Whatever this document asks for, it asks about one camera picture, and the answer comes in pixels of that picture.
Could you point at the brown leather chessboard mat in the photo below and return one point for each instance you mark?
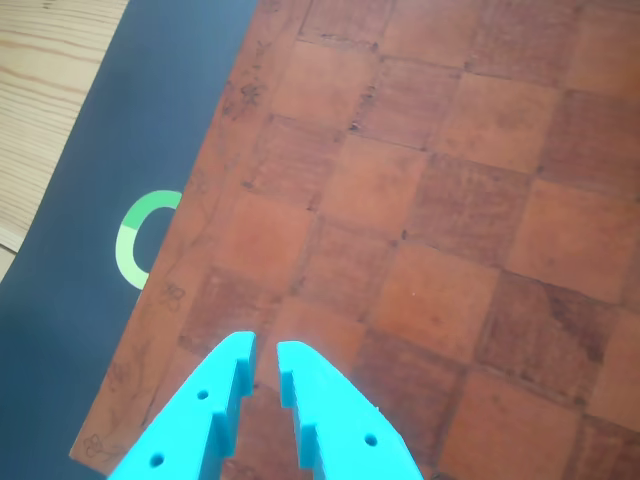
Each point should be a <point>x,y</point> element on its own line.
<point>425,200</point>

